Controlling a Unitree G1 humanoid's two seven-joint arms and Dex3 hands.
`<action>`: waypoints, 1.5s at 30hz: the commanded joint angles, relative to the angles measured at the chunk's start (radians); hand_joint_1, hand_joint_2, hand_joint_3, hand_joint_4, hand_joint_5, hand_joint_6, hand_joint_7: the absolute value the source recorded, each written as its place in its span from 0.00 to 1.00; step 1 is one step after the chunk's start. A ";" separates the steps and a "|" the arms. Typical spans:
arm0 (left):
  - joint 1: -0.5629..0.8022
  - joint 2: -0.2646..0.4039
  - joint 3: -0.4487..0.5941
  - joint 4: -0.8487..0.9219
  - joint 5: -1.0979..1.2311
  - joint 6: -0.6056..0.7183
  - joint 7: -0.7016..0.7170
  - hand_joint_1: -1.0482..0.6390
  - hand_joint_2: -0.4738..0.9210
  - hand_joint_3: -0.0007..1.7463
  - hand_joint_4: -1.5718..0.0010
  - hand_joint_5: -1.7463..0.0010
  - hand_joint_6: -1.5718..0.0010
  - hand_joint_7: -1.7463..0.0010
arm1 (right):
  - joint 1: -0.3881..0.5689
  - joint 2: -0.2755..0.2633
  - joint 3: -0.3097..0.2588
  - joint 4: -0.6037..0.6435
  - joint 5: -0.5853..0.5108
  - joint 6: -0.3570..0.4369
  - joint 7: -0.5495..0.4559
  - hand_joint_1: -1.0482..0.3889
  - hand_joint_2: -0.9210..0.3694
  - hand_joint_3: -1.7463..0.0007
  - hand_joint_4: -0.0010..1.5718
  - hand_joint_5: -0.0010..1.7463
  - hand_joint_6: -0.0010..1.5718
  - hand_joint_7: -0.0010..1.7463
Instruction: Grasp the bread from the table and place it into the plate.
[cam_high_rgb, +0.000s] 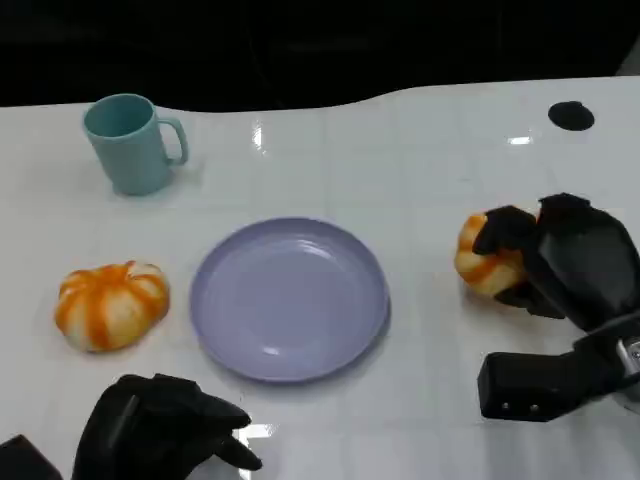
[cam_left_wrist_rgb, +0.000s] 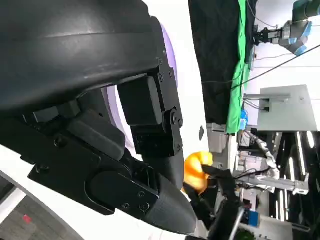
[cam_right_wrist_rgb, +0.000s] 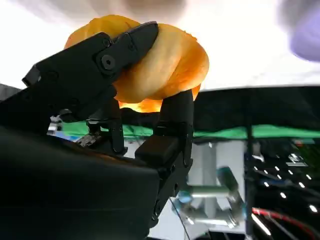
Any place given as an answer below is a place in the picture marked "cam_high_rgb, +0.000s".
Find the black round table grommet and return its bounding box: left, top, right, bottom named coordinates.
left=547, top=100, right=596, bottom=132

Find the pale green mug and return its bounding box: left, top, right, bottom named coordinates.
left=82, top=92, right=191, bottom=196

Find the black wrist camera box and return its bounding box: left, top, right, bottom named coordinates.
left=0, top=434, right=64, bottom=480
left=477, top=351, right=626, bottom=424

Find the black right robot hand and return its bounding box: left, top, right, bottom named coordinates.
left=472, top=193, right=640, bottom=332

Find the orange white toy bread roll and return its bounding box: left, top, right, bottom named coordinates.
left=453, top=207, right=540, bottom=296
left=54, top=259, right=171, bottom=353

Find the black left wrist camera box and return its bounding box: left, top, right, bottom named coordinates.
left=0, top=434, right=64, bottom=480

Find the lilac plate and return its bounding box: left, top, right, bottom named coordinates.
left=189, top=216, right=391, bottom=385

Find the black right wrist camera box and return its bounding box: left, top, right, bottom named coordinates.
left=477, top=351, right=626, bottom=424

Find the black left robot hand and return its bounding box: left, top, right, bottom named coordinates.
left=71, top=373, right=264, bottom=480

